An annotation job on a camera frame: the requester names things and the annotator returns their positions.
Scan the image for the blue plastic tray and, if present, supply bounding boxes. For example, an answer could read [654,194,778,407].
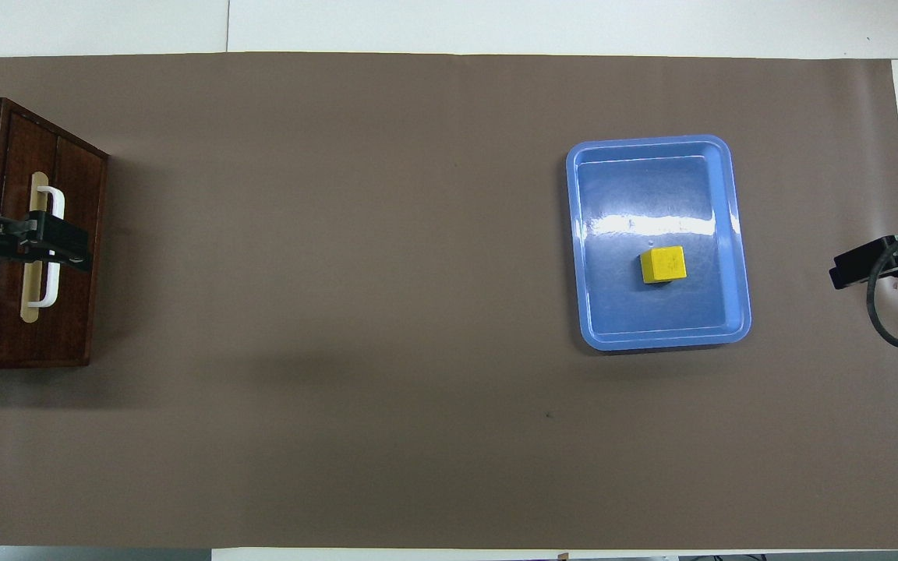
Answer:
[565,134,753,352]

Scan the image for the yellow block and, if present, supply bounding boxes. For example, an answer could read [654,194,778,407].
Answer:
[640,245,688,285]

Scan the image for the brown paper table mat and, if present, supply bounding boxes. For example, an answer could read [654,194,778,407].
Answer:
[0,52,898,551]

